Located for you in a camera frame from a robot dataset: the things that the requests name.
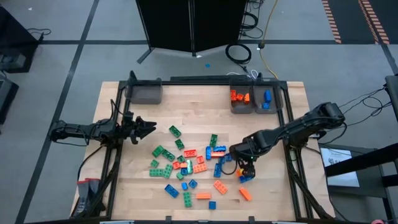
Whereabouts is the coiled black cable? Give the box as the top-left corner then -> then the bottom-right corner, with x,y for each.
225,43 -> 252,65

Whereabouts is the dark grey table edge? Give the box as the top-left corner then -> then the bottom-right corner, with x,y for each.
384,74 -> 398,122

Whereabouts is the black cabinet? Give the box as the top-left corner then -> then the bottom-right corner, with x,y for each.
0,6 -> 40,74

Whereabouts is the black folding screen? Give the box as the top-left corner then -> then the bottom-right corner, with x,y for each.
136,0 -> 249,65

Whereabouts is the yellow cable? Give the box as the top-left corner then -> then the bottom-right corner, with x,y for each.
259,0 -> 280,80

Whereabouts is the black case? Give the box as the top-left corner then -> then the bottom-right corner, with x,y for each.
0,77 -> 19,125

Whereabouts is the grey translucent plastic bin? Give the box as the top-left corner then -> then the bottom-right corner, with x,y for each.
229,79 -> 256,114
124,77 -> 164,105
253,79 -> 284,114

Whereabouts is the red-capped black clamp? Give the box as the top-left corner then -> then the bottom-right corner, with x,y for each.
88,177 -> 105,212
73,179 -> 90,216

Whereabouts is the thin black floor cable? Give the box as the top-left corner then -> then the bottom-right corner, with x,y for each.
26,27 -> 52,43

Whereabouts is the black desk frame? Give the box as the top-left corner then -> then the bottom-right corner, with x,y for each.
325,142 -> 398,224

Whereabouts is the black cable bundle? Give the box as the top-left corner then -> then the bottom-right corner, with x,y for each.
241,0 -> 265,40

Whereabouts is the white paper sheet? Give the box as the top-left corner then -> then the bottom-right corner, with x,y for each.
320,147 -> 361,188

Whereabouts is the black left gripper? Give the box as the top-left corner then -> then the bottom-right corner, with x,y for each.
120,111 -> 157,146

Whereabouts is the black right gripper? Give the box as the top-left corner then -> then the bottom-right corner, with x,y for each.
236,154 -> 257,179

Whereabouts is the black aluminium table frame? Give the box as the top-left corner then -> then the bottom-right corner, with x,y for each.
71,70 -> 335,223

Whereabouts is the white cable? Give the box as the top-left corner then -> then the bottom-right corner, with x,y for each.
226,70 -> 259,80

